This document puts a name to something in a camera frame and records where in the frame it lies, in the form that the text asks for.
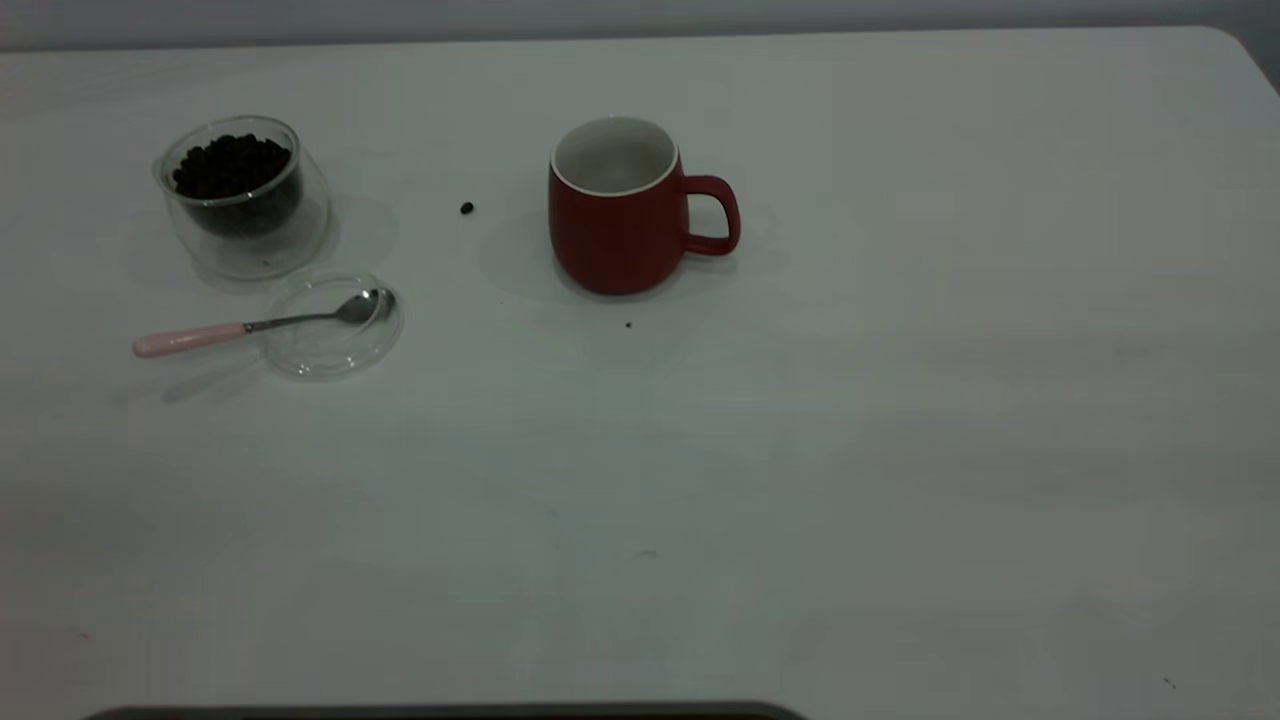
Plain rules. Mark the clear glass lid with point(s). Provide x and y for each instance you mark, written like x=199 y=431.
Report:
x=335 y=345

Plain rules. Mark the dark coffee beans pile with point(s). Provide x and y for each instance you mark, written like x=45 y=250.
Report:
x=232 y=170

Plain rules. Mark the clear glass jar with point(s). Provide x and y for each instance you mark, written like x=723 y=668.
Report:
x=250 y=245

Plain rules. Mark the red ceramic mug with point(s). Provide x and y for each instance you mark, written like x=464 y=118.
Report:
x=615 y=240

